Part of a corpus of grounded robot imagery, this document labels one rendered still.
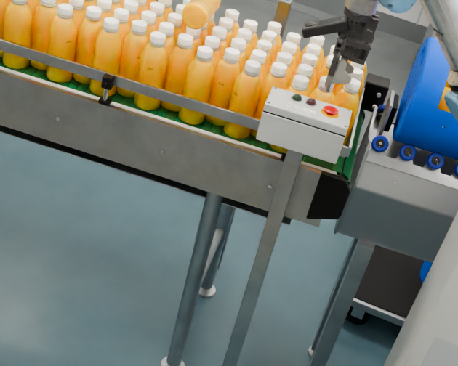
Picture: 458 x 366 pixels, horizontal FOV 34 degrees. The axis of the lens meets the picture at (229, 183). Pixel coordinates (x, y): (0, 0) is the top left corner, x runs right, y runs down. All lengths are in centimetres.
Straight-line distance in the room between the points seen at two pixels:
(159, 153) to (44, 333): 85
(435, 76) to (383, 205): 39
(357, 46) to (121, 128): 65
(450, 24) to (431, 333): 67
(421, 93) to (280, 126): 38
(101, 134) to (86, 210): 106
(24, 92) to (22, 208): 104
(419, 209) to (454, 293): 50
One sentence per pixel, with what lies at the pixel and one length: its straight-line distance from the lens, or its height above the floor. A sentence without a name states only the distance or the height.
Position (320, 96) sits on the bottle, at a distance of 193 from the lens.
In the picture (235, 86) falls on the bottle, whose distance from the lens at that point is 192.
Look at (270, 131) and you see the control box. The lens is 178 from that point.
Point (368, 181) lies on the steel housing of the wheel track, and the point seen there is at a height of 86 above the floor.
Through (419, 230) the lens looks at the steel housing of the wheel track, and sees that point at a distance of 215.
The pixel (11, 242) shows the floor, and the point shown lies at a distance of 292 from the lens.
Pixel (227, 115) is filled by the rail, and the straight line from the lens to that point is 194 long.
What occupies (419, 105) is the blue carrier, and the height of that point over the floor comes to 112.
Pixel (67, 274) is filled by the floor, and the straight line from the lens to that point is 280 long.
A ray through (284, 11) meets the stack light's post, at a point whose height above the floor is 107.
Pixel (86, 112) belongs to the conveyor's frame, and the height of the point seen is 86.
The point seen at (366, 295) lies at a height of 15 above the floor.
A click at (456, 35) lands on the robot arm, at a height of 145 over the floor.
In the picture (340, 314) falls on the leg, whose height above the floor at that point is 35.
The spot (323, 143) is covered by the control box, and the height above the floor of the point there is 105.
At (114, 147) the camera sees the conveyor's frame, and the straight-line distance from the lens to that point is 207.
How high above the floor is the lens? 191
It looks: 34 degrees down
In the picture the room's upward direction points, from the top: 14 degrees clockwise
